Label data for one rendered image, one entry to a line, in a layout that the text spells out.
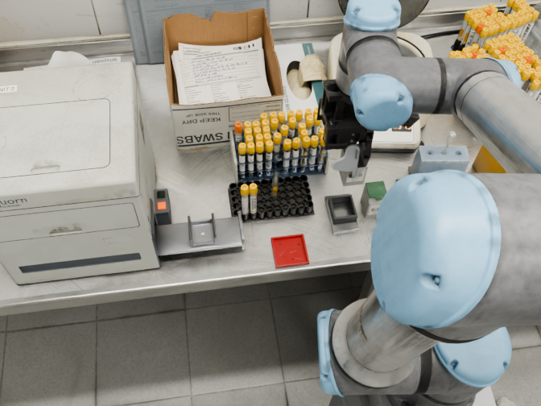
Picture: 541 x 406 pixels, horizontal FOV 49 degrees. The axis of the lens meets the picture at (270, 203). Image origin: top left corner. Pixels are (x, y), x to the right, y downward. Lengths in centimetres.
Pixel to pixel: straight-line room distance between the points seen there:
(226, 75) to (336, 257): 51
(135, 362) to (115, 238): 103
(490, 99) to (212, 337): 152
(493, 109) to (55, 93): 72
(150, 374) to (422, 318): 167
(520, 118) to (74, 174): 65
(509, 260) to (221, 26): 115
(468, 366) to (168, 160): 80
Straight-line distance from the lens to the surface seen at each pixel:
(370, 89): 78
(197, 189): 130
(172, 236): 120
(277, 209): 125
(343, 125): 98
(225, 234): 119
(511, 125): 68
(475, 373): 84
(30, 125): 107
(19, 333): 222
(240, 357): 205
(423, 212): 43
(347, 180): 112
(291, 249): 122
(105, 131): 103
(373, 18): 84
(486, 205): 44
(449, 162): 128
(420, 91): 80
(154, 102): 147
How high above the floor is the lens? 193
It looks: 56 degrees down
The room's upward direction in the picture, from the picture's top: 2 degrees clockwise
